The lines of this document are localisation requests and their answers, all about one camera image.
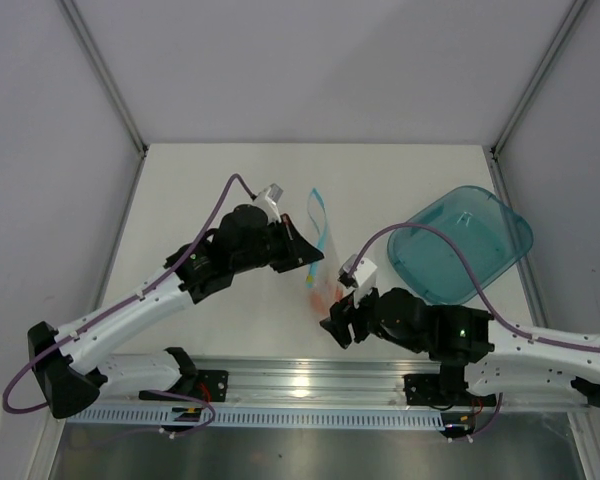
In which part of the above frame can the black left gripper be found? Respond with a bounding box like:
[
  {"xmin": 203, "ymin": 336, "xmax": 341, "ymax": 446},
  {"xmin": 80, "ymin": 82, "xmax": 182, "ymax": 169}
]
[{"xmin": 232, "ymin": 213, "xmax": 323, "ymax": 274}]

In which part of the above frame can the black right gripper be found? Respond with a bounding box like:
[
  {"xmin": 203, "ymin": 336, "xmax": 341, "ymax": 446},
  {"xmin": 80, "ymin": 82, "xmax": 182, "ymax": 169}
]
[{"xmin": 320, "ymin": 279, "xmax": 425, "ymax": 353}]

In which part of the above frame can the orange toy pumpkin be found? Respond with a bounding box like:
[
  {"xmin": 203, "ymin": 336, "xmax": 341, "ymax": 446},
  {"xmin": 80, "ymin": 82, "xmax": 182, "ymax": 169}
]
[{"xmin": 309, "ymin": 287, "xmax": 343, "ymax": 314}]

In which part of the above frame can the clear zip top bag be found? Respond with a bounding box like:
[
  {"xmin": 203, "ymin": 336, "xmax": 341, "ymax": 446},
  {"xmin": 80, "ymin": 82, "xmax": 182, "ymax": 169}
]
[{"xmin": 305, "ymin": 188, "xmax": 344, "ymax": 321}]

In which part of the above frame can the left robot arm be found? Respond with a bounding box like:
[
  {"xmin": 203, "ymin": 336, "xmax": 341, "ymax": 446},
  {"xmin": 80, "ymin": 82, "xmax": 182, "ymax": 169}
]
[{"xmin": 27, "ymin": 204, "xmax": 324, "ymax": 419}]

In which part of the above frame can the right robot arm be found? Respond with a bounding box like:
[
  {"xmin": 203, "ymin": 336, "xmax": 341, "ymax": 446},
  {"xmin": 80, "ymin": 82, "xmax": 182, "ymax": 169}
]
[{"xmin": 320, "ymin": 288, "xmax": 600, "ymax": 409}]

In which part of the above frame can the teal plastic tray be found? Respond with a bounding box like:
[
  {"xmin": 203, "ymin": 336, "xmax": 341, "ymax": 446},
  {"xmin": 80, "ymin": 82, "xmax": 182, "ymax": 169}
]
[{"xmin": 387, "ymin": 185, "xmax": 534, "ymax": 305}]

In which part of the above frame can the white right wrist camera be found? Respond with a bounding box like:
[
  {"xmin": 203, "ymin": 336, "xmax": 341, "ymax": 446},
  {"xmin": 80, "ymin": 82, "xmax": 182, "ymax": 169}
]
[{"xmin": 338, "ymin": 255, "xmax": 377, "ymax": 305}]

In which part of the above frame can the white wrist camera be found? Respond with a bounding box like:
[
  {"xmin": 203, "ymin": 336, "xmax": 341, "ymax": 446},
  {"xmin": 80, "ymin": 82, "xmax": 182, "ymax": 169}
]
[
  {"xmin": 252, "ymin": 183, "xmax": 283, "ymax": 224},
  {"xmin": 338, "ymin": 255, "xmax": 377, "ymax": 305}
]

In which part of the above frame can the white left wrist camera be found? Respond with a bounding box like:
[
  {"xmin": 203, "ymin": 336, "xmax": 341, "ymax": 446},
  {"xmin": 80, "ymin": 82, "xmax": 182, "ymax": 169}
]
[{"xmin": 252, "ymin": 183, "xmax": 283, "ymax": 224}]

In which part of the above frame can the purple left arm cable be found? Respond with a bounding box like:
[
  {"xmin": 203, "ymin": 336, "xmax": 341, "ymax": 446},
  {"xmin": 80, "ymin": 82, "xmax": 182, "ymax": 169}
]
[{"xmin": 2, "ymin": 173, "xmax": 256, "ymax": 414}]

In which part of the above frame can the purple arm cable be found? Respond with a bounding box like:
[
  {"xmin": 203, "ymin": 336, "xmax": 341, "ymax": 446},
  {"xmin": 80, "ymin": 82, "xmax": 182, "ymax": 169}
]
[
  {"xmin": 2, "ymin": 173, "xmax": 256, "ymax": 414},
  {"xmin": 354, "ymin": 223, "xmax": 600, "ymax": 354}
]

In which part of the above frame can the aluminium mounting rail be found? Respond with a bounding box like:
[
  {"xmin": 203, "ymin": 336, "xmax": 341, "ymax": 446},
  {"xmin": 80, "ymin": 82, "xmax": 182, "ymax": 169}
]
[{"xmin": 97, "ymin": 355, "xmax": 592, "ymax": 413}]

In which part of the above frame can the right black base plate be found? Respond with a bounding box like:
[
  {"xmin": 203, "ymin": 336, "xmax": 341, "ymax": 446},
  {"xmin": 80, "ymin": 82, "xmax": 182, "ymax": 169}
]
[{"xmin": 403, "ymin": 373, "xmax": 497, "ymax": 411}]

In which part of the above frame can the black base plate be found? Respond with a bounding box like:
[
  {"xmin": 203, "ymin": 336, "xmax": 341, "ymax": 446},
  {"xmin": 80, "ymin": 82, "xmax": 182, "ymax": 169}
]
[
  {"xmin": 193, "ymin": 370, "xmax": 229, "ymax": 403},
  {"xmin": 403, "ymin": 373, "xmax": 497, "ymax": 411}
]

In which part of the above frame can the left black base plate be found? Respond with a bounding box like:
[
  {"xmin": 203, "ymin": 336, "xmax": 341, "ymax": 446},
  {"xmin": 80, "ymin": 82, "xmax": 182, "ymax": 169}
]
[{"xmin": 193, "ymin": 370, "xmax": 229, "ymax": 403}]

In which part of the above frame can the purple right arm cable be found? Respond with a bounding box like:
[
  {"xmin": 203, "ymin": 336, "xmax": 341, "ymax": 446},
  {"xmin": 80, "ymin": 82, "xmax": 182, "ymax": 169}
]
[{"xmin": 354, "ymin": 223, "xmax": 600, "ymax": 354}]

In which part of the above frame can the white slotted cable duct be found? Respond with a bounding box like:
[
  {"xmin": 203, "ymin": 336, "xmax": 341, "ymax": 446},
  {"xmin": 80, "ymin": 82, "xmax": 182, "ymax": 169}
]
[{"xmin": 68, "ymin": 405, "xmax": 445, "ymax": 431}]

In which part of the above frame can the left aluminium frame post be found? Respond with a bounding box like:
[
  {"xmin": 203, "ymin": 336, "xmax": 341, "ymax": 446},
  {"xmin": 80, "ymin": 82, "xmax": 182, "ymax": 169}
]
[{"xmin": 56, "ymin": 0, "xmax": 148, "ymax": 158}]

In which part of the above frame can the aluminium frame post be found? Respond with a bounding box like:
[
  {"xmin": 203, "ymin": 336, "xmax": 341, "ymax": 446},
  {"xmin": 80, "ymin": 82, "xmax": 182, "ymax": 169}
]
[
  {"xmin": 490, "ymin": 0, "xmax": 594, "ymax": 162},
  {"xmin": 56, "ymin": 0, "xmax": 148, "ymax": 158}
]

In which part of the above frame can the right aluminium frame post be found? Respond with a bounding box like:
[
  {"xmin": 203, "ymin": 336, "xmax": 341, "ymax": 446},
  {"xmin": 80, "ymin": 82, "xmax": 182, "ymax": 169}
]
[{"xmin": 490, "ymin": 0, "xmax": 594, "ymax": 162}]

